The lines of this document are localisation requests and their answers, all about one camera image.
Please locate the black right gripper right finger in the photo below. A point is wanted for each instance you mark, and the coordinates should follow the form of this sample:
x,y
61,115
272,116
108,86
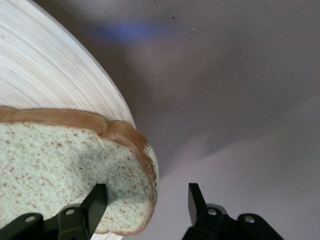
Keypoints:
x,y
202,220

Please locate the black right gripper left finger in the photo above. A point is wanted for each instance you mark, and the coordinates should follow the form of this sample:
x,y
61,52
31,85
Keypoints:
x,y
85,220

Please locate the slice of brown bread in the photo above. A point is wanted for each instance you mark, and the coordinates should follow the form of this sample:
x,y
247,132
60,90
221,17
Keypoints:
x,y
50,162

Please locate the round wooden plate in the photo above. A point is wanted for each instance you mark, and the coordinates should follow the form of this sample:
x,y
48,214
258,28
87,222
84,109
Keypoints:
x,y
50,62

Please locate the brown table cover sheet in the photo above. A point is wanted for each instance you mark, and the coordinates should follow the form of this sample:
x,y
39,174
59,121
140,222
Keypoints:
x,y
225,100

